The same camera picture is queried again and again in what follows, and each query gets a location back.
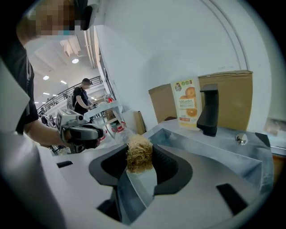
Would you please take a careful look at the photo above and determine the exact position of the stainless steel sink unit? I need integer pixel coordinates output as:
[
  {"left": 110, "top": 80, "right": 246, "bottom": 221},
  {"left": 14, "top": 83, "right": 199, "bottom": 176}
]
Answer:
[{"left": 117, "top": 119, "right": 274, "bottom": 224}]

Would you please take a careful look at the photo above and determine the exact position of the person's head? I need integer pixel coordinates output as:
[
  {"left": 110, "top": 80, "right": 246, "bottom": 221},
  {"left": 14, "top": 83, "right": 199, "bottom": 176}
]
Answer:
[{"left": 16, "top": 0, "right": 90, "bottom": 43}]

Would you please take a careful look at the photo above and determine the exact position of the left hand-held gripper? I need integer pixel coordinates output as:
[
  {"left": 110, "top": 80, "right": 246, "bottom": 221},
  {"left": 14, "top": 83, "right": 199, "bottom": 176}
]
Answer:
[{"left": 55, "top": 108, "right": 105, "bottom": 154}]

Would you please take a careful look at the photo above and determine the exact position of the small cardboard box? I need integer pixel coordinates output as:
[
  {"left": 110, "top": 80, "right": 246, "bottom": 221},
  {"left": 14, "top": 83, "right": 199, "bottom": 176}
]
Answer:
[{"left": 132, "top": 110, "right": 147, "bottom": 136}]

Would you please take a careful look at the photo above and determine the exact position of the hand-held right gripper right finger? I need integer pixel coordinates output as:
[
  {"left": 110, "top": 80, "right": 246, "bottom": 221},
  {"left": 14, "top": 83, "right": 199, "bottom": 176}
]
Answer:
[{"left": 131, "top": 144, "right": 268, "bottom": 229}]

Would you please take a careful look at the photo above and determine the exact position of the yellow-brown sponge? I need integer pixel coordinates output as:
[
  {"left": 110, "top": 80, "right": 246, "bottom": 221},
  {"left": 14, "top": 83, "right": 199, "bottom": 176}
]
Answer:
[{"left": 126, "top": 134, "right": 154, "bottom": 174}]

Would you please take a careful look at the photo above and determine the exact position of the black head-mounted camera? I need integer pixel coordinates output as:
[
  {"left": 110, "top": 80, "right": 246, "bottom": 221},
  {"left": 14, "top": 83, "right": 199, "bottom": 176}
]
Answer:
[{"left": 79, "top": 5, "right": 94, "bottom": 31}]

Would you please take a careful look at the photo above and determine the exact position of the round chrome sink knob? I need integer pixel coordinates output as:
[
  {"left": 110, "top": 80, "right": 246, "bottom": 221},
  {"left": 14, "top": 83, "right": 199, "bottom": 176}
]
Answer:
[{"left": 235, "top": 132, "right": 249, "bottom": 146}]

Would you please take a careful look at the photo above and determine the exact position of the person's left forearm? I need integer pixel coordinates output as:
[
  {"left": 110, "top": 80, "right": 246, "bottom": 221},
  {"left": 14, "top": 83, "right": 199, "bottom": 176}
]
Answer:
[{"left": 23, "top": 120, "right": 70, "bottom": 148}]

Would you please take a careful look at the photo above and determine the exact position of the white covered wooden table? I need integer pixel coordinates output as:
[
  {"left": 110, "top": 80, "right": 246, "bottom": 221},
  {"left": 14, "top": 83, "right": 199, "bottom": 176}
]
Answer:
[{"left": 83, "top": 100, "right": 124, "bottom": 126}]

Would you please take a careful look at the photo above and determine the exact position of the black metal railing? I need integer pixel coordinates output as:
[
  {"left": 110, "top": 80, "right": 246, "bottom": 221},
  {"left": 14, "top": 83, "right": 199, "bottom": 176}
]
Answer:
[{"left": 36, "top": 75, "right": 105, "bottom": 117}]

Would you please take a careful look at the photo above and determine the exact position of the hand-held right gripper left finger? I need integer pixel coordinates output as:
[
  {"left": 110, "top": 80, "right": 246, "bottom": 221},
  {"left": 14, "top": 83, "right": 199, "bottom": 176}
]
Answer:
[{"left": 0, "top": 131, "right": 130, "bottom": 229}]

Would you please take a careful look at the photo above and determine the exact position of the black faucet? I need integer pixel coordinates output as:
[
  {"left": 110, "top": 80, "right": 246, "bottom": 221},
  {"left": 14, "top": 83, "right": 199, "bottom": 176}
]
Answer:
[{"left": 196, "top": 84, "right": 219, "bottom": 138}]

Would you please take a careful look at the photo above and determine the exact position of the orange label detergent bottle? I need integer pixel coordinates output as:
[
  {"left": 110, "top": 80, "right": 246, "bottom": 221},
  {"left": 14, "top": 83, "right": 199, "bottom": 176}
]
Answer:
[{"left": 170, "top": 76, "right": 203, "bottom": 131}]

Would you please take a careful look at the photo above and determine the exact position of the clear water jug red handle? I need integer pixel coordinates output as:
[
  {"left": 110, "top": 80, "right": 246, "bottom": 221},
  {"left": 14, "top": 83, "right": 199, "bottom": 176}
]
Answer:
[{"left": 110, "top": 120, "right": 127, "bottom": 138}]

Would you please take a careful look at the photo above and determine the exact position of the person's black shirt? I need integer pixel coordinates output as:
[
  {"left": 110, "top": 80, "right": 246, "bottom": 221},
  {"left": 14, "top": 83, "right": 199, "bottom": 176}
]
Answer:
[{"left": 0, "top": 37, "right": 40, "bottom": 135}]

